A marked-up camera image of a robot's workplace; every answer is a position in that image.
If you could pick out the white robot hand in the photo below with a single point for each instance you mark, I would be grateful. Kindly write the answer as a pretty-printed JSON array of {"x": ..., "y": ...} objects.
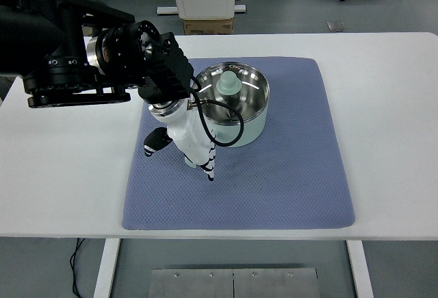
[{"x": 185, "y": 129}]

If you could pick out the green pot with handle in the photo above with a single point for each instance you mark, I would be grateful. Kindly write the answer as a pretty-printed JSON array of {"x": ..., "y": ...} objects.
[{"x": 227, "y": 133}]

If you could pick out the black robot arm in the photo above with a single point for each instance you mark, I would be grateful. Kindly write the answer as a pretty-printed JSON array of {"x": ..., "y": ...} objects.
[{"x": 79, "y": 52}]

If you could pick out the glass lid with green knob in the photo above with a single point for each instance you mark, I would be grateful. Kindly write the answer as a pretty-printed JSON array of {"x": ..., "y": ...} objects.
[{"x": 243, "y": 88}]

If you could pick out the blue quilted mat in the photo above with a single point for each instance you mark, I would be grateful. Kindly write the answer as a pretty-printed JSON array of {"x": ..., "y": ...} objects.
[{"x": 290, "y": 177}]

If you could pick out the cardboard box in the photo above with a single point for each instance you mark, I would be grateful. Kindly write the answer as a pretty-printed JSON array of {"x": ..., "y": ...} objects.
[{"x": 208, "y": 26}]

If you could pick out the white table leg left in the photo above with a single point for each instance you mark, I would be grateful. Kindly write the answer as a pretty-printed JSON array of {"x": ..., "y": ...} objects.
[{"x": 107, "y": 268}]

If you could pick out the white table leg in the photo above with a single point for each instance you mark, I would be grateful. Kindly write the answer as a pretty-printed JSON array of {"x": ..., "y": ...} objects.
[
  {"x": 359, "y": 268},
  {"x": 107, "y": 268}
]

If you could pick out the metal floor outlet plate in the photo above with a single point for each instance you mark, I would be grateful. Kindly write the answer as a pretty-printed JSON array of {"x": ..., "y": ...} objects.
[{"x": 336, "y": 26}]

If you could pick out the white table leg right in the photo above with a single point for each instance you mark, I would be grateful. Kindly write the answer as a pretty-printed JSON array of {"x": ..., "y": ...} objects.
[{"x": 359, "y": 268}]

